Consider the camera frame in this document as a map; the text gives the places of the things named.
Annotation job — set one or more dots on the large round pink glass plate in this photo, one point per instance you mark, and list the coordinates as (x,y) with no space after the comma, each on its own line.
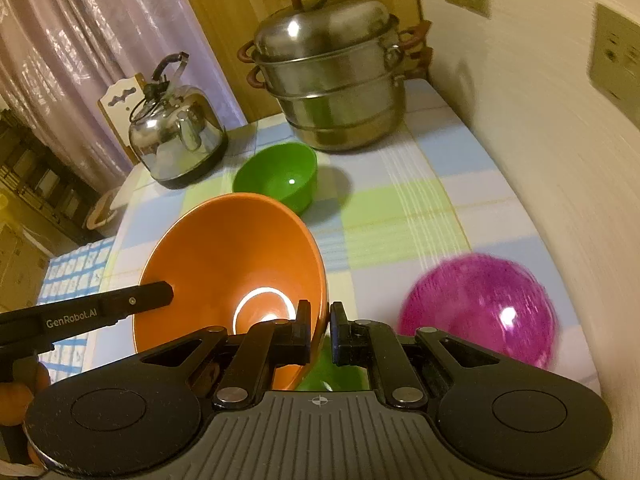
(470,305)

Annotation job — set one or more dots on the cardboard box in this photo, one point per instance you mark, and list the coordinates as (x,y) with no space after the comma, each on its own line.
(20,265)

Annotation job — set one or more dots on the person's left hand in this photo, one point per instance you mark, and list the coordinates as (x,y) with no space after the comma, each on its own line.
(15,402)

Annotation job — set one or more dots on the stainless steel steamer pot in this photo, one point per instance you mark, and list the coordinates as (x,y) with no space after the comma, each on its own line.
(330,70)

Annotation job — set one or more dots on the large green bowl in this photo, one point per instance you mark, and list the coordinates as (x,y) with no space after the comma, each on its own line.
(335,375)

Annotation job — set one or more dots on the beige round container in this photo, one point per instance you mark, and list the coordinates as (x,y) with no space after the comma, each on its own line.
(102,210)

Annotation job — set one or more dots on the small green bowl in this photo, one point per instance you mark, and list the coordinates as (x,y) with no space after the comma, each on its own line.
(280,175)

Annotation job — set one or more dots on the checked pastel tablecloth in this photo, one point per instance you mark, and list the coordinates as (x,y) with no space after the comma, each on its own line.
(395,210)

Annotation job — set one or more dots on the white wooden chair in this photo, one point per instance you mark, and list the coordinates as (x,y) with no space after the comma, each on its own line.
(117,100)

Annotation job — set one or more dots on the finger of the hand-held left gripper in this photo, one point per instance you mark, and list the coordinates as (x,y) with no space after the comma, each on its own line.
(140,297)

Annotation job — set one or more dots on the orange bowl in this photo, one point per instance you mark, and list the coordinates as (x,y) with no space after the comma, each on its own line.
(225,260)

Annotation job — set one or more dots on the stainless steel kettle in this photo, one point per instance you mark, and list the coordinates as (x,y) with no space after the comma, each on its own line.
(175,135)

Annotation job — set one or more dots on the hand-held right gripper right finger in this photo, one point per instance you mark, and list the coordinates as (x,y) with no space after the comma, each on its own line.
(340,332)

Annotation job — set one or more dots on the blue white checked cloth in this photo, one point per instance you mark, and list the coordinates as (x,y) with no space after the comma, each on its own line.
(75,275)

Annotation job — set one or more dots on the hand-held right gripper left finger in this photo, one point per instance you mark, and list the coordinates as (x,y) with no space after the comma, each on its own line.
(302,332)

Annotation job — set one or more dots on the dark wooden shelf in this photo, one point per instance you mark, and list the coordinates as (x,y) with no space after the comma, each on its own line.
(45,180)

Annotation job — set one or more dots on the pale purple curtain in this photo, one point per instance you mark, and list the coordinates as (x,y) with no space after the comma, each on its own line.
(90,30)

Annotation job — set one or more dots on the beige wall socket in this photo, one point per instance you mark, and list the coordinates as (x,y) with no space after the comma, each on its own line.
(615,60)

